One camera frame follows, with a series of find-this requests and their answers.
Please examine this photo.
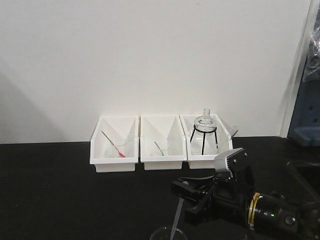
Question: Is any green tipped pipette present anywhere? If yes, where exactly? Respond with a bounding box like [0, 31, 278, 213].
[154, 141, 165, 156]

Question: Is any blue shelf unit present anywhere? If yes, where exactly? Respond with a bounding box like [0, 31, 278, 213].
[280, 0, 320, 147]

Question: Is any clear glass beaker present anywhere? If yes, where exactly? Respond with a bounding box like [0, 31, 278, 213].
[149, 226, 188, 240]

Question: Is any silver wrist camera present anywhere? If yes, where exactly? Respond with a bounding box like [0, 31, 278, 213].
[213, 147, 249, 174]

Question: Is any white storage bin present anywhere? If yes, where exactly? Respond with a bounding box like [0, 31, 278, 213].
[89, 116, 140, 173]
[179, 113, 233, 169]
[140, 115, 187, 171]

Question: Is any white left storage bin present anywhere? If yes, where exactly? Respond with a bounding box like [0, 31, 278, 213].
[89, 116, 140, 173]

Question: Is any clear plastic pipette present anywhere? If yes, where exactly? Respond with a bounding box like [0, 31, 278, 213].
[170, 196, 188, 240]

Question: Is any white right storage bin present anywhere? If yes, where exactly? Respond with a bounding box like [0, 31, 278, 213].
[179, 113, 233, 169]

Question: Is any clear pipette in right bin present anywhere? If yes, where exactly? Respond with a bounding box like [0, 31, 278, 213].
[229, 126, 239, 139]

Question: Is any red tipped pipette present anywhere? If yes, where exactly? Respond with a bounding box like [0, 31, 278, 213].
[101, 131, 126, 158]

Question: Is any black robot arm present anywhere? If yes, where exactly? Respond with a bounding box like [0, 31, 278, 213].
[171, 166, 320, 240]

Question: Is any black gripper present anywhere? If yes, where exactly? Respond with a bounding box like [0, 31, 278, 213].
[171, 164, 255, 228]

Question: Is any black bench sink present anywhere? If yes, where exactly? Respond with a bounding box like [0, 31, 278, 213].
[286, 161, 320, 202]

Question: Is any white middle storage bin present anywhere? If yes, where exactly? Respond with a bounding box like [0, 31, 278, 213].
[140, 115, 187, 171]

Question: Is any glass flask with black stand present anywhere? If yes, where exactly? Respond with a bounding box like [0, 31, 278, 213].
[190, 108, 218, 156]

